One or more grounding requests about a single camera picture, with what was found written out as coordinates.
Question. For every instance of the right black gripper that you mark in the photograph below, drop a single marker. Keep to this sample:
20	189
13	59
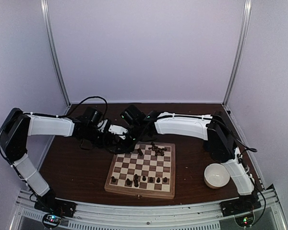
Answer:
128	148

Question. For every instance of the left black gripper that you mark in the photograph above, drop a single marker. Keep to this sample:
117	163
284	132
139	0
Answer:
94	144

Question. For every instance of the wooden chess board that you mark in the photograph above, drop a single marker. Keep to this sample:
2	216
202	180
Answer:
125	166

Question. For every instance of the dark knight chess piece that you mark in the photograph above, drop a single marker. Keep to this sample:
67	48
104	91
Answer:
128	182

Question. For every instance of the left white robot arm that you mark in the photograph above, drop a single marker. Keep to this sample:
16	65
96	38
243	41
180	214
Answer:
19	126

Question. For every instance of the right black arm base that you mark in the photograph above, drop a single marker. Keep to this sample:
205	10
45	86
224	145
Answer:
242	209

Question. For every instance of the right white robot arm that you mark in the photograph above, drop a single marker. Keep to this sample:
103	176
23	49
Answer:
218	139

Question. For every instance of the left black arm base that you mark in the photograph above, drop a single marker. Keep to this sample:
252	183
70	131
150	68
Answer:
55	209

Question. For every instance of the pile of dark chess pieces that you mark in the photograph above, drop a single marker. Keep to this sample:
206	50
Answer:
158	151

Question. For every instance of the white bowl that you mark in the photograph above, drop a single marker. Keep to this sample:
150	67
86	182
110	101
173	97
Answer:
216	176

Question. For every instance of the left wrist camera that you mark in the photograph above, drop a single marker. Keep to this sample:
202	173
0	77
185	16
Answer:
102	124

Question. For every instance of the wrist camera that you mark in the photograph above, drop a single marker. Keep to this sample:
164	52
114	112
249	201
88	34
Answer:
102	124
118	130

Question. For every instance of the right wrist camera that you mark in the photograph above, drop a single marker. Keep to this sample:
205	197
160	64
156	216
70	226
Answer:
118	130

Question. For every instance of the front aluminium rail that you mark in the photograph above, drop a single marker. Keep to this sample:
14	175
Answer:
203	216

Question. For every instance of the left aluminium frame post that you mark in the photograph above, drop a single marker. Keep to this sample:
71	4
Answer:
54	56

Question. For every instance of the aluminium frame post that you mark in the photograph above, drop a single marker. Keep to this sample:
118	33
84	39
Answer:
54	56
241	43

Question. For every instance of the right aluminium frame post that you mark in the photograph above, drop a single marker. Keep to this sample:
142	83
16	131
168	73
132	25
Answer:
241	43

